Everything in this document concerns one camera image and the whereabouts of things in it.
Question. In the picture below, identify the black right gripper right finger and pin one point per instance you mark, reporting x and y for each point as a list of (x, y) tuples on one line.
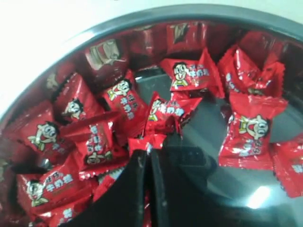
[(180, 173)]

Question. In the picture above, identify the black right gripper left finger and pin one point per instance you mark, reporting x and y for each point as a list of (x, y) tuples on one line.
[(123, 204)]

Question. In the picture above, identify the red candy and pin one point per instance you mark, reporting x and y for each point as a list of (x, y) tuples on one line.
[(163, 118)]

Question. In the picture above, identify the round steel plate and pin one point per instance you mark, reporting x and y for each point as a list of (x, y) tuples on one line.
[(213, 189)]

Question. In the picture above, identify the pile of red candies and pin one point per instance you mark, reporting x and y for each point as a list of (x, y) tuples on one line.
[(94, 142)]

